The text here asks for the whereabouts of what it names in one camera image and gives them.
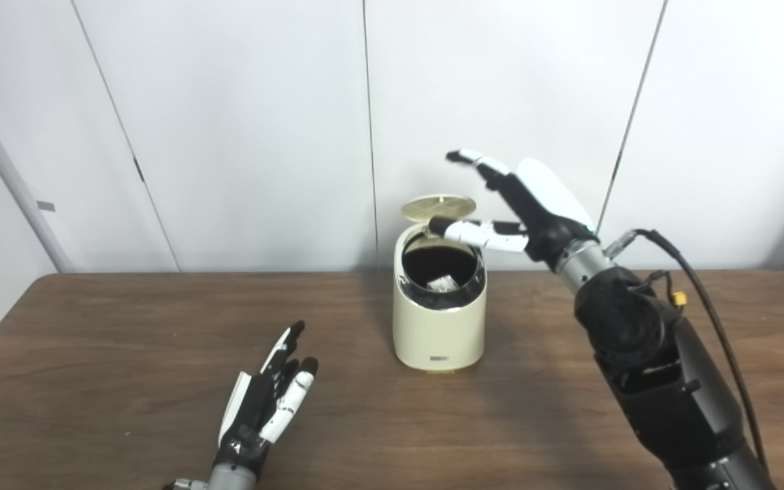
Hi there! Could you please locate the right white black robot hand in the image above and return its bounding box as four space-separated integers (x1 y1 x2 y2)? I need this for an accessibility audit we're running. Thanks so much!
428 150 600 273

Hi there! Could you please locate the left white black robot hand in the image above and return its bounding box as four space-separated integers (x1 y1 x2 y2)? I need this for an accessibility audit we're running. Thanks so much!
218 321 319 474

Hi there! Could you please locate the round cream bin lid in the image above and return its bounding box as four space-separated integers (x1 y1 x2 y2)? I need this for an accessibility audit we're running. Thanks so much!
400 195 478 235

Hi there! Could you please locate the cream-colored round bin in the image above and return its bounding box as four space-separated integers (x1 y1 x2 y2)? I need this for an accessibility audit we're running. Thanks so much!
393 223 487 373

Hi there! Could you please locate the black bin liner bag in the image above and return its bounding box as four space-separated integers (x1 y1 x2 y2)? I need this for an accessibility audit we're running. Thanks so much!
397 269 487 311

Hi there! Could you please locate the yellow wire connector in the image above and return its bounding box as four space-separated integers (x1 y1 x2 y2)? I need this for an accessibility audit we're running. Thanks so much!
627 270 689 308

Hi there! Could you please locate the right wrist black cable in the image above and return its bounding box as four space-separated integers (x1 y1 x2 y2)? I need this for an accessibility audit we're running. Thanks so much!
603 229 768 470

